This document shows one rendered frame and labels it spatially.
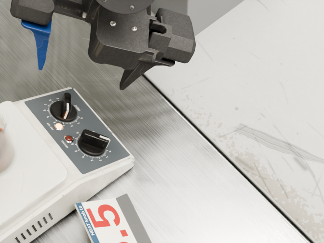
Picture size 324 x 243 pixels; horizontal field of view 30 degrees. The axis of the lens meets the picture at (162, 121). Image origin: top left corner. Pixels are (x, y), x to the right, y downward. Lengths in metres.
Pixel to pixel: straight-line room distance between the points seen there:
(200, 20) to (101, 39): 0.29
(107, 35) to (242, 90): 0.29
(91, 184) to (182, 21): 0.20
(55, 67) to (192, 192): 0.25
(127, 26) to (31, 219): 0.23
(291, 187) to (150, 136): 0.18
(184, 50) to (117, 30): 0.10
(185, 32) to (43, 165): 0.20
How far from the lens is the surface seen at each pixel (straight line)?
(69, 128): 0.70
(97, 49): 0.54
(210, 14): 0.81
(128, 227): 0.70
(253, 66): 0.80
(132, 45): 0.54
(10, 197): 0.64
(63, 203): 0.67
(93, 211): 0.68
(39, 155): 0.65
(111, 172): 0.68
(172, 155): 0.73
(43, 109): 0.71
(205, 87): 0.78
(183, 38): 0.62
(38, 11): 0.58
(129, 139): 0.74
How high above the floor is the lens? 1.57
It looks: 62 degrees down
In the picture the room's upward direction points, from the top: 1 degrees counter-clockwise
